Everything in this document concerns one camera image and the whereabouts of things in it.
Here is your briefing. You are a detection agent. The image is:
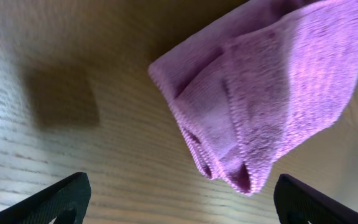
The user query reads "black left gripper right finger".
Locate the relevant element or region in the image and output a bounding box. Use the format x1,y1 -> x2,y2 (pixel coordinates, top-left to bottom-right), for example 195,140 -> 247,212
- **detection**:
273,174 -> 358,224

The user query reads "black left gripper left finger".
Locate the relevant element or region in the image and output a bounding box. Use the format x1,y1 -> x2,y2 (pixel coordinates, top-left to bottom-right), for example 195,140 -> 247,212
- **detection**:
0,172 -> 91,224

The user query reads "purple microfiber cloth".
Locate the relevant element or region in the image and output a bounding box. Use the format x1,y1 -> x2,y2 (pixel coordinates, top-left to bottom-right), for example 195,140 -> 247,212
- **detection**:
149,0 -> 358,195

